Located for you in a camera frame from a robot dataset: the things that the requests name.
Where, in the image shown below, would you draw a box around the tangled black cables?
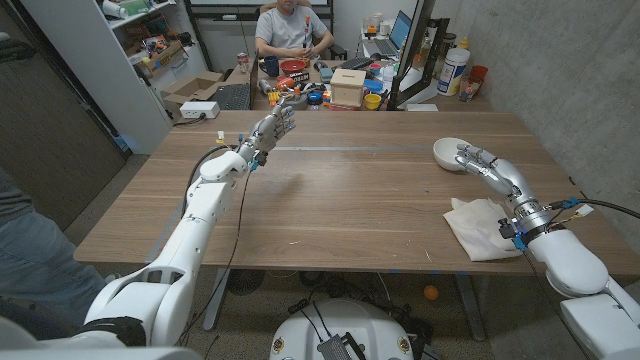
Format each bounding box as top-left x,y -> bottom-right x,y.
287,272 -> 436,351

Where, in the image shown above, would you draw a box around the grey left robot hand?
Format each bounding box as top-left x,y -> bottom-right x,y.
235,103 -> 297,169

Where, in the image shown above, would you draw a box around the white domed robot base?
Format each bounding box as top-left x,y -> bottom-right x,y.
269,298 -> 415,360

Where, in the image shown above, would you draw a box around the black and white teleoperation glove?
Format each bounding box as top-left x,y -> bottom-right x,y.
0,32 -> 37,65

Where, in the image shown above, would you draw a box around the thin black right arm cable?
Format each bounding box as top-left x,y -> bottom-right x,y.
521,248 -> 594,360

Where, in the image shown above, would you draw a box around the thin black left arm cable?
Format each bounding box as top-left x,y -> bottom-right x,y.
178,168 -> 252,344

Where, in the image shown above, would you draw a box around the seated person in grey shirt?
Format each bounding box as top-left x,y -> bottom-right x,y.
254,0 -> 335,60

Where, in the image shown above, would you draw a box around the black round fan grille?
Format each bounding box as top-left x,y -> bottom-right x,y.
227,268 -> 266,296

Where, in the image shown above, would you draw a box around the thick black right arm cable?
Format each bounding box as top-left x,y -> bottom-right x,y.
547,198 -> 640,220

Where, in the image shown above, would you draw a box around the light wooden slot box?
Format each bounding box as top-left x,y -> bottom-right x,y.
329,68 -> 367,108

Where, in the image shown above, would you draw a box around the black monitor on stand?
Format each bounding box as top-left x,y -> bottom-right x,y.
387,0 -> 451,111

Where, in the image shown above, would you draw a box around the grey table leg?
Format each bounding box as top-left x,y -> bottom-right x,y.
202,268 -> 232,332
455,273 -> 487,342

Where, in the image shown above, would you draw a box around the red bowl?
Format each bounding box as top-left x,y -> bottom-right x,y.
279,58 -> 308,76

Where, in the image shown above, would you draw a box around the black finned electronics module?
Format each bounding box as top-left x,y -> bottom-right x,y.
317,332 -> 369,360

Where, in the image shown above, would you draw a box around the dark jar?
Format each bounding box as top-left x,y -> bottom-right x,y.
439,32 -> 458,61

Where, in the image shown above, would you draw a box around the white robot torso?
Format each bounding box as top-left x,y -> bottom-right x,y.
0,315 -> 201,360

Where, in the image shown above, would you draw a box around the white ceramic bowl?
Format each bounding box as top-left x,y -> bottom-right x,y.
432,137 -> 474,173

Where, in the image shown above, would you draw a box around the white canister with label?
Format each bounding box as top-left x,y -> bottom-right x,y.
436,47 -> 472,97

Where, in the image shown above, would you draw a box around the cluttered wooden desk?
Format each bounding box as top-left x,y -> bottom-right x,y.
249,58 -> 494,112

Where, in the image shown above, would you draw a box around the green box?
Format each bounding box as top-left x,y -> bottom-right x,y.
119,0 -> 151,16

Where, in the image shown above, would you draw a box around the black keyboard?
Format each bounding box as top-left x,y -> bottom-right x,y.
339,56 -> 375,71
212,83 -> 251,112

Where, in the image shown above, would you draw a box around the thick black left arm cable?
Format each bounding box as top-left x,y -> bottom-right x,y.
181,144 -> 236,216

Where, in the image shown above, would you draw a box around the open silver laptop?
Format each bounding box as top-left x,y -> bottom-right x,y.
360,9 -> 414,57

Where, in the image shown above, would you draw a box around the grey tape strip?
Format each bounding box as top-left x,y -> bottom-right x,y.
144,199 -> 189,265

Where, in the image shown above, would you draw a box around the cardboard box with toys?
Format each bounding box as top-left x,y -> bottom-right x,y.
135,39 -> 185,79

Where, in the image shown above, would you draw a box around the standing person in blue jeans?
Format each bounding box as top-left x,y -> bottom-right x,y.
0,169 -> 109,341

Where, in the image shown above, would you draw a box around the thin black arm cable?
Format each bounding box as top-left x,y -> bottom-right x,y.
521,248 -> 594,360
178,168 -> 252,344

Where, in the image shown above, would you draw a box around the white power box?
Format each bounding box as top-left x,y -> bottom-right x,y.
178,100 -> 221,120

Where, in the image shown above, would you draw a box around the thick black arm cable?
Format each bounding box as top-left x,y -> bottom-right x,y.
547,198 -> 640,220
181,144 -> 236,216

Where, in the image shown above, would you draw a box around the open cardboard box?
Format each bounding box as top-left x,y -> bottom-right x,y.
159,70 -> 226,121

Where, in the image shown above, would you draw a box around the clear glass with items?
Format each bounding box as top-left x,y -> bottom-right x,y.
458,74 -> 482,103

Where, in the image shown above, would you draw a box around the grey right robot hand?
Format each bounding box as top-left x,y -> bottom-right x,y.
453,143 -> 552,237

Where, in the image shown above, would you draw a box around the white shelf unit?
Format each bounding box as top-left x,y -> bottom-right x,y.
19,0 -> 209,155

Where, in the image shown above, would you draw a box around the dark blue mug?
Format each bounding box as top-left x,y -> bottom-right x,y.
259,54 -> 281,78

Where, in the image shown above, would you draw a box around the white cloth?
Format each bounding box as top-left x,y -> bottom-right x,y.
443,197 -> 524,263

